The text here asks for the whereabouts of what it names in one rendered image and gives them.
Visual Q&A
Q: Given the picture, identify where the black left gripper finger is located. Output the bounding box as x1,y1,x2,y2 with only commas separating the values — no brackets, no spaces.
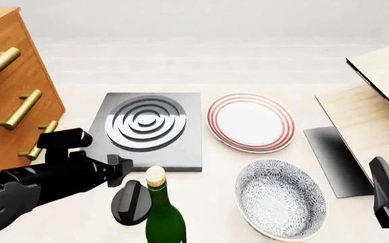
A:
107,154,135,176

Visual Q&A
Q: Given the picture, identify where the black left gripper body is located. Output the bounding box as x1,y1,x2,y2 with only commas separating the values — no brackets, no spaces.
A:
105,161,128,188

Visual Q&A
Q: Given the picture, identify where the round black stove knob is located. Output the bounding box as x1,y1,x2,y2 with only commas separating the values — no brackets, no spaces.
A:
110,180,152,227

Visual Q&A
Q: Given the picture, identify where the flat black stove plate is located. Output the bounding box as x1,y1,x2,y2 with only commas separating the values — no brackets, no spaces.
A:
85,92,203,173

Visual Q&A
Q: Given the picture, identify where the green glass bottle with cork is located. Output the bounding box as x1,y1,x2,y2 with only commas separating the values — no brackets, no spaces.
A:
144,165,188,243

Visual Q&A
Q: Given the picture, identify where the grey patterned bowl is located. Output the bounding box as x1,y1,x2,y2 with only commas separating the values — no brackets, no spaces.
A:
234,158,328,242

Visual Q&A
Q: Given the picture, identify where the wooden cabinet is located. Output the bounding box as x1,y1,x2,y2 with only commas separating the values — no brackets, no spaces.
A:
0,6,67,168

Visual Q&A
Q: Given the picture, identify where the white plate with red rings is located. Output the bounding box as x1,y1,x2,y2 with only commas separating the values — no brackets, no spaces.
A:
207,92,297,154

